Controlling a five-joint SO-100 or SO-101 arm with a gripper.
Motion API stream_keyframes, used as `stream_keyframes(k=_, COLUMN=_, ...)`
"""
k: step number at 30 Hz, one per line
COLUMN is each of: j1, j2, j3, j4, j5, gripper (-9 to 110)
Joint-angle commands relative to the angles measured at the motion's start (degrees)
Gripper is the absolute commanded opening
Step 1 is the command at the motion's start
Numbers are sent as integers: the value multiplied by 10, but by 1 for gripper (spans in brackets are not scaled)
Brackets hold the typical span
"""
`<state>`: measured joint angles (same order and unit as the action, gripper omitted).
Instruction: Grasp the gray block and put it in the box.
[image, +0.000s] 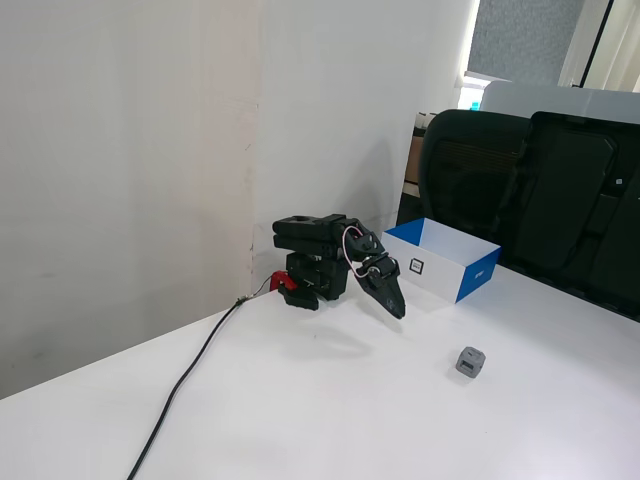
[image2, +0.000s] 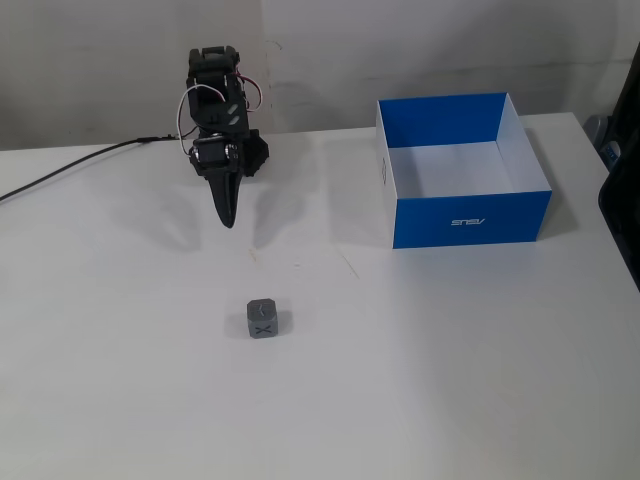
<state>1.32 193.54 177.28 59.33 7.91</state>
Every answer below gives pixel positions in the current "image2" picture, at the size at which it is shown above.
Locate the gray lettered cube block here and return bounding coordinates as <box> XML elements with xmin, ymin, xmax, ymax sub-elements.
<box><xmin>245</xmin><ymin>298</ymin><xmax>280</xmax><ymax>341</ymax></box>

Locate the red white servo wire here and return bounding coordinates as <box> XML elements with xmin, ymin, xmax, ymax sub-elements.
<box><xmin>176</xmin><ymin>73</ymin><xmax>265</xmax><ymax>157</ymax></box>

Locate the black power cable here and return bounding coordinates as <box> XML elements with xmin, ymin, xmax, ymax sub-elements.
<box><xmin>0</xmin><ymin>134</ymin><xmax>182</xmax><ymax>204</ymax></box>

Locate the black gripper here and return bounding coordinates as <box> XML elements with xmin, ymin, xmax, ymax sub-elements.
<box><xmin>189</xmin><ymin>130</ymin><xmax>251</xmax><ymax>230</ymax></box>

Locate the black plastic case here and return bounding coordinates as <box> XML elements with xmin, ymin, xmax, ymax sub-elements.
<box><xmin>597</xmin><ymin>49</ymin><xmax>640</xmax><ymax>294</ymax></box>

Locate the blue white cardboard box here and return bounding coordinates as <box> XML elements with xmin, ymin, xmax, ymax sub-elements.
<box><xmin>375</xmin><ymin>92</ymin><xmax>554</xmax><ymax>250</ymax></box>

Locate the gray plastic object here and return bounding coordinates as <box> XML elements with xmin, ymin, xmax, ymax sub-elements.
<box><xmin>583</xmin><ymin>113</ymin><xmax>624</xmax><ymax>172</ymax></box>

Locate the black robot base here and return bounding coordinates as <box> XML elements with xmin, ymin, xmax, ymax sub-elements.
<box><xmin>247</xmin><ymin>128</ymin><xmax>272</xmax><ymax>179</ymax></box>

